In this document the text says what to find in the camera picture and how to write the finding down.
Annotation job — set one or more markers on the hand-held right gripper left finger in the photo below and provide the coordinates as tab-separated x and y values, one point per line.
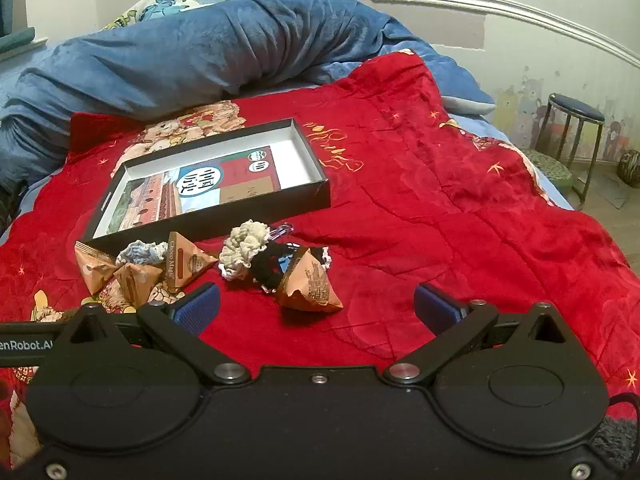
200	308

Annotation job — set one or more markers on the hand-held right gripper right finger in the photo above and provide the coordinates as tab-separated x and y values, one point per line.
436	307

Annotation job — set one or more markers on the orange triangular snack packet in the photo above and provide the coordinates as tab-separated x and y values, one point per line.
137	282
310	285
92	265
192	262

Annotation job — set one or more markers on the beige crochet scrunchie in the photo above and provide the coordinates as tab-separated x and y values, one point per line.
245	245

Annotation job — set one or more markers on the blue crochet scrunchie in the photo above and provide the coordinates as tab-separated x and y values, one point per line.
142	252

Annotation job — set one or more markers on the black crochet scrunchie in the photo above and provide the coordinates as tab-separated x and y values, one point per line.
267	265

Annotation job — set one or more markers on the black cardboard box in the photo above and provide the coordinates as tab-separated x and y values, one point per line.
215	210

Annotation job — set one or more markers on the blue binder clip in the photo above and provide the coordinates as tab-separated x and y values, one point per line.
282	231

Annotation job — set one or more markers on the colourful textbook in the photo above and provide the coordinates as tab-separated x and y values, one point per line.
200	185

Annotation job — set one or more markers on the red printed blanket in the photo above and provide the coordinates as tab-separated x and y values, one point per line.
410	185

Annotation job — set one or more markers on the green round cushion stool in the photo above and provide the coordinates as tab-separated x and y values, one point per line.
550	167

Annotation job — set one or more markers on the light blue bed sheet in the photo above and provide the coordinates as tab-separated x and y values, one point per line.
500	130

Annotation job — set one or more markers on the striped green ball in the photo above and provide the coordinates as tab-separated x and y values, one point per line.
631	170

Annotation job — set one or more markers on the metal stool with blue seat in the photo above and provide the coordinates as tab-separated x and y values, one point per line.
575	106

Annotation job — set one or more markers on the blue velvet blanket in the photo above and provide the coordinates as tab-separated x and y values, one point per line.
200	45

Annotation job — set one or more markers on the floral pillow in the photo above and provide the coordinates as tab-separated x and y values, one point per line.
150	7

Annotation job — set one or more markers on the teal window frame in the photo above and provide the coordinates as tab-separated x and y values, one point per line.
15	40

